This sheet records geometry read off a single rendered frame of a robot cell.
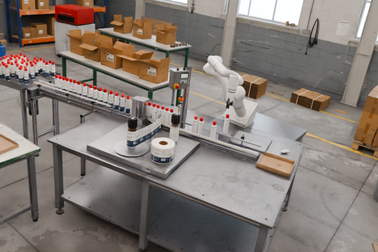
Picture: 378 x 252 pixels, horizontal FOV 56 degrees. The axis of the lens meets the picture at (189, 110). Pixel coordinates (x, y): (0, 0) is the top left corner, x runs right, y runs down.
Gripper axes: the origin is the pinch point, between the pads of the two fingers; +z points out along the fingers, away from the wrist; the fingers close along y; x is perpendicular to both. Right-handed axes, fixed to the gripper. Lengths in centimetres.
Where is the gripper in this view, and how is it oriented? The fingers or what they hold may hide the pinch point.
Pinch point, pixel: (229, 106)
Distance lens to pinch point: 344.8
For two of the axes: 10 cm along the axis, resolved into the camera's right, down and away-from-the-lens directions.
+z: -1.1, 9.2, 3.8
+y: -4.4, 3.0, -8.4
